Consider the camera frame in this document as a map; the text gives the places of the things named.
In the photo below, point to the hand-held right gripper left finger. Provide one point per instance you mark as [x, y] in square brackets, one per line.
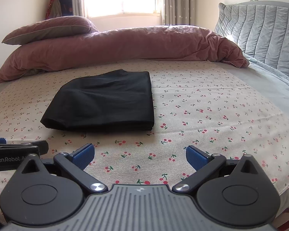
[85, 155]

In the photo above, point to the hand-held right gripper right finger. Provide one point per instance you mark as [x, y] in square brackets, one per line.
[195, 156]

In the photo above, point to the black pants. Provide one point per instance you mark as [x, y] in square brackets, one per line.
[106, 101]

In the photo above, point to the cherry print bed sheet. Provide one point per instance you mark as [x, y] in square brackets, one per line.
[207, 125]

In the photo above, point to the grey bed cover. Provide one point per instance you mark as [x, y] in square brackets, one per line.
[267, 84]

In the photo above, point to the pink and grey pillow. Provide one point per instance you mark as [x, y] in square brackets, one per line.
[50, 28]

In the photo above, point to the pink duvet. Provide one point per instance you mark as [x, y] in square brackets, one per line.
[134, 43]

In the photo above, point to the grey quilted headboard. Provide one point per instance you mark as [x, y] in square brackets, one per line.
[262, 28]

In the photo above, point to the hanging clothes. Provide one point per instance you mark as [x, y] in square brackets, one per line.
[60, 2]

